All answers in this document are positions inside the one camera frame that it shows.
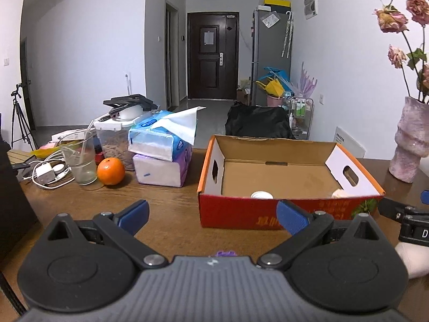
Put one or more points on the black items on container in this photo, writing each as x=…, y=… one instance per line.
x=119, y=104

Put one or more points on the red cardboard box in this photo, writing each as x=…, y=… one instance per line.
x=312, y=175

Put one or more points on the clear drinking glass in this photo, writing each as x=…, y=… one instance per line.
x=78, y=150

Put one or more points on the white board against wall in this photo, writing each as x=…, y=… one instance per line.
x=341, y=137

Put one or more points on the orange fruit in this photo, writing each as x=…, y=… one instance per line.
x=111, y=171

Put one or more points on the dried pink roses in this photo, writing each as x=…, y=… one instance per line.
x=390, y=20

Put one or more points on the metal storage cart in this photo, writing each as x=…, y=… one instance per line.
x=300, y=113

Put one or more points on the dark front door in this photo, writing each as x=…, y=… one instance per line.
x=213, y=55

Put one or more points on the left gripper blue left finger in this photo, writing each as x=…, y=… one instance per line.
x=118, y=230

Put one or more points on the black bag on chair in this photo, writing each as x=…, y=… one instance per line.
x=257, y=121

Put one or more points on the blue tissue pack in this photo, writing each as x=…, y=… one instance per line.
x=165, y=134

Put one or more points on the clear plastic food container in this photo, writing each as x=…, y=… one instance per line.
x=113, y=136

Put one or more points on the white bottle cap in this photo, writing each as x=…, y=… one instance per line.
x=261, y=195

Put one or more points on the pink textured vase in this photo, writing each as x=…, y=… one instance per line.
x=411, y=138

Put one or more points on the camera tripod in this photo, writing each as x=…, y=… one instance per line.
x=20, y=129

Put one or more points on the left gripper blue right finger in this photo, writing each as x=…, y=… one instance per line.
x=306, y=230

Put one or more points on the purple tissue pack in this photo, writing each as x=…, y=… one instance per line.
x=150, y=171

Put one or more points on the black monitor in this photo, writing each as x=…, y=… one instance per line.
x=16, y=214

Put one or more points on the white charger with cables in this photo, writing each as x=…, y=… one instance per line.
x=46, y=167

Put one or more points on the grey refrigerator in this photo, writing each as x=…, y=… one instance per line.
x=272, y=33

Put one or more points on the purple bottle cap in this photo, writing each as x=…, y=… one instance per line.
x=229, y=253

